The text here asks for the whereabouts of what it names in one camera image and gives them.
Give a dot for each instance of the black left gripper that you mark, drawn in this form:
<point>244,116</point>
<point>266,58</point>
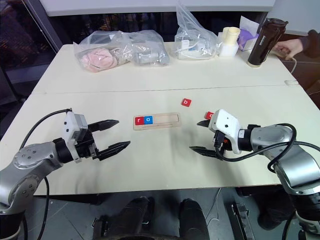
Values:
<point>86,148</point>

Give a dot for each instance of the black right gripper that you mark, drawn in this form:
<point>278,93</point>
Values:
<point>220,142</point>

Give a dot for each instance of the red o letter block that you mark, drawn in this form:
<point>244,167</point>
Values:
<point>208,115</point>

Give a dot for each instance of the red letter tile b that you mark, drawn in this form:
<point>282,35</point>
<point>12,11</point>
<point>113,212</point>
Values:
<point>186,102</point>

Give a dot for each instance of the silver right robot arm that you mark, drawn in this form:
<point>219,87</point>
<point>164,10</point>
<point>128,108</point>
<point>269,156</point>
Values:
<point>272,135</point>

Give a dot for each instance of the person's right forearm dark sleeve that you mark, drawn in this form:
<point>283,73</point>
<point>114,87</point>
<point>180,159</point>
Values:
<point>312,41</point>

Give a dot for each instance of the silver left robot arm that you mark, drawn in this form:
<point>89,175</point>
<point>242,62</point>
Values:
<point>27,162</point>

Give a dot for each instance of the red letter tile r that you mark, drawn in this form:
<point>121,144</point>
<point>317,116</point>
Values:
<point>139,121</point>

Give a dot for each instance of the wooden letter tray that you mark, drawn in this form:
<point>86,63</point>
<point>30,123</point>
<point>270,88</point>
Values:
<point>166,122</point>

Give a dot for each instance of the blue letter tile o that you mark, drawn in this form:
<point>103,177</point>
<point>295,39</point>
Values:
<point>148,120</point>

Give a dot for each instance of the person's right hand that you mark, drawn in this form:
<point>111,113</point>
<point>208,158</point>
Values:
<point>291,48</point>

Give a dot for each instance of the pink plush toy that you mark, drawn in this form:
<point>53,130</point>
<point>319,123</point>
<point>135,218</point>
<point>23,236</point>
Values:
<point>100,58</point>

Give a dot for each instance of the dark rounded shape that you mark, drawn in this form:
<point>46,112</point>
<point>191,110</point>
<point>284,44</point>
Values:
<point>195,220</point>
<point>132,217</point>

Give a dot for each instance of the white device in bag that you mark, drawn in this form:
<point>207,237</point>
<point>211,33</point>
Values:
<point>195,51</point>

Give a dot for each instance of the clear bag with pink plush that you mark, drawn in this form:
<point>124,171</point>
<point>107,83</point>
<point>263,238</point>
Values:
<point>100,47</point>

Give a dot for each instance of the white foam block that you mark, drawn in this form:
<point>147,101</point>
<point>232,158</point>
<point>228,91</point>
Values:
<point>228,50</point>

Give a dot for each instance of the clear bag with grey parts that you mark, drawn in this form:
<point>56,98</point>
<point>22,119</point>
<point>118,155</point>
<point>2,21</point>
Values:
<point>150,50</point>

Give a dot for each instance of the clear tape piece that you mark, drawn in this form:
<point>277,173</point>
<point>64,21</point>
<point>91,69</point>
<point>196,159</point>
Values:
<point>291,83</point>

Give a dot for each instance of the clear bag with white device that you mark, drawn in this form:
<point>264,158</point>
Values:
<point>192,32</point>

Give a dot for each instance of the cream plastic cups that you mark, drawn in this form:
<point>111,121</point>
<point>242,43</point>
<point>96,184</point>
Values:
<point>231,35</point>

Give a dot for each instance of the purple tissue box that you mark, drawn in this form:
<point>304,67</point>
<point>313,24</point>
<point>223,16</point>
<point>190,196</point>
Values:
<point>246,40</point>

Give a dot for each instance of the dark brown tumbler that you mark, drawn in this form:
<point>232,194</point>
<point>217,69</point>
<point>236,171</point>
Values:
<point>265,42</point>

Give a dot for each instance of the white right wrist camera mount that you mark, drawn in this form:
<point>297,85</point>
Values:
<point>226,120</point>

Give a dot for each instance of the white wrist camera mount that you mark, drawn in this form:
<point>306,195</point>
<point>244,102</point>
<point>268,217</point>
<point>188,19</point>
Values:
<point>69,125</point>
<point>226,120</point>

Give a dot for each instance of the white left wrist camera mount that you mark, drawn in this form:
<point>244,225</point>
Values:
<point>69,125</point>

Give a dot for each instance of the black metal floor bracket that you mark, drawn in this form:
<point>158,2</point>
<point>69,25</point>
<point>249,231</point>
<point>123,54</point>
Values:
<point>241,220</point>

